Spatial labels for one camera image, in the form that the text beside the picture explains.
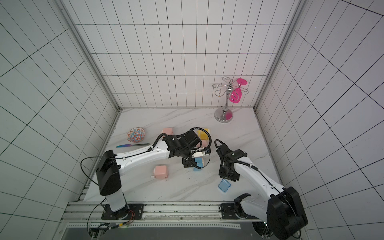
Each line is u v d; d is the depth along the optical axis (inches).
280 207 15.3
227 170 26.4
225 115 44.8
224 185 32.0
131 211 28.3
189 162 27.4
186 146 23.7
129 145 38.3
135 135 39.7
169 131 38.3
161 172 34.0
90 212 29.9
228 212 28.6
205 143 25.3
